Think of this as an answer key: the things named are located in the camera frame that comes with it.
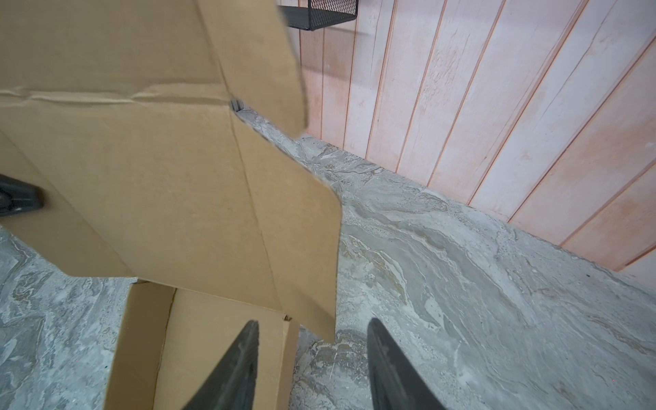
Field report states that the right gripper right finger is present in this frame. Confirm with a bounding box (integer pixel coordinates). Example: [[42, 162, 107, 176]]
[[367, 318, 446, 410]]

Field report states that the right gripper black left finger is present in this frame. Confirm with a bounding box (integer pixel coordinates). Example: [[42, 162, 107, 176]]
[[183, 320, 259, 410]]

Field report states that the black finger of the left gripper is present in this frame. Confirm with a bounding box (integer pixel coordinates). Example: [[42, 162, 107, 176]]
[[0, 175, 44, 217]]

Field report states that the brown cardboard box sheet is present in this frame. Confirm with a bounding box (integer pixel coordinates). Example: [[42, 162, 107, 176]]
[[1, 1, 342, 409]]

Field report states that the black wire mesh basket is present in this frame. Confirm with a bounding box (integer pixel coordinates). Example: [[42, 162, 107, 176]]
[[278, 0, 359, 31]]

